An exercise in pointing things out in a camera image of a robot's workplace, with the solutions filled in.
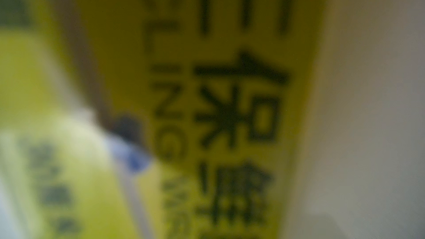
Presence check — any white wrap dispenser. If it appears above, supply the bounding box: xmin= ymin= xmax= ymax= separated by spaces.
xmin=0 ymin=0 xmax=425 ymax=239

